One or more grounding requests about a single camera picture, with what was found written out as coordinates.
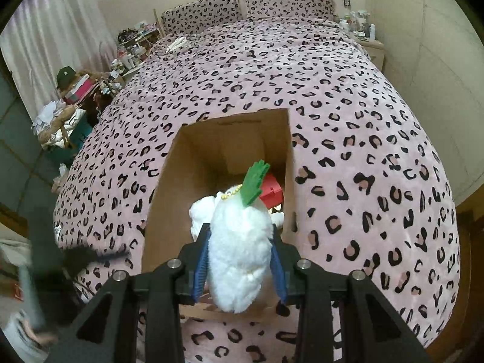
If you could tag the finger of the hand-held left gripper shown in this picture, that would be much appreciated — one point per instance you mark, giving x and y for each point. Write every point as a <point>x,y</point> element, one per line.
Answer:
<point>98,257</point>

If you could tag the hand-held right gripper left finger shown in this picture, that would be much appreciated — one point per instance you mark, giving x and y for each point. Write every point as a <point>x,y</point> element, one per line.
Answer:
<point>200,272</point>

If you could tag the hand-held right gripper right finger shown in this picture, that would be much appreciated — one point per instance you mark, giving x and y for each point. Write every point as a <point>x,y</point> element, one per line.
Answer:
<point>279,276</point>

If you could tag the white plush toy green leaf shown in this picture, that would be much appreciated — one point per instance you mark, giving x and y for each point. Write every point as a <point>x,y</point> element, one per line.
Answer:
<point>238,245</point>

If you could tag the brown cardboard box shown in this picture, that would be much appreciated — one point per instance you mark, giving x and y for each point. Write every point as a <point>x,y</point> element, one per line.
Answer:
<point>170,196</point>

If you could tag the small red box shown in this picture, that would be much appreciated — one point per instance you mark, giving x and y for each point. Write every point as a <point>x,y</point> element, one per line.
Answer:
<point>272,193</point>

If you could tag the pile of bags and cloths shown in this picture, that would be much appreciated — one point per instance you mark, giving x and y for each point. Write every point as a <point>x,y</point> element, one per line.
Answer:
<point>64,128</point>

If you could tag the pink storage box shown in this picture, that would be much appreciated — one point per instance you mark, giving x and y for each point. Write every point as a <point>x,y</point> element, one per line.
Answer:
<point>79,89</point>

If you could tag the dark green cap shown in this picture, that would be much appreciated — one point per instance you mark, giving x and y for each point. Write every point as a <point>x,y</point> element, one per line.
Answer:
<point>68,77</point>

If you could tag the pink leopard print blanket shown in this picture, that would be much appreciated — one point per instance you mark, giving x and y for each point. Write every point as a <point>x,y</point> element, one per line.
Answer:
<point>340,102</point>

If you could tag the cluttered side shelf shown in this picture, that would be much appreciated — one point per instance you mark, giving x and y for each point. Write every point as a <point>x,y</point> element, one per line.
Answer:
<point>136,51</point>

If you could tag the pale pink curtain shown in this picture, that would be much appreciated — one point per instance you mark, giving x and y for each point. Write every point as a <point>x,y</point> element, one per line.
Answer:
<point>45,26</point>

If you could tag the light wooden nightstand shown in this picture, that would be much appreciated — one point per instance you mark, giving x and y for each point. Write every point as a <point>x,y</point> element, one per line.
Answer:
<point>372,53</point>

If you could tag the pink leopard print pillow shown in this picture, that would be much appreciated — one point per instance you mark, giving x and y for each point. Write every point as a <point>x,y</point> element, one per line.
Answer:
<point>200,13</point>
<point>291,2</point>

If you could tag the cluster of bottles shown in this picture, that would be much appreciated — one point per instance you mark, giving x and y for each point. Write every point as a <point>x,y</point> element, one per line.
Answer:
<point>357,19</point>

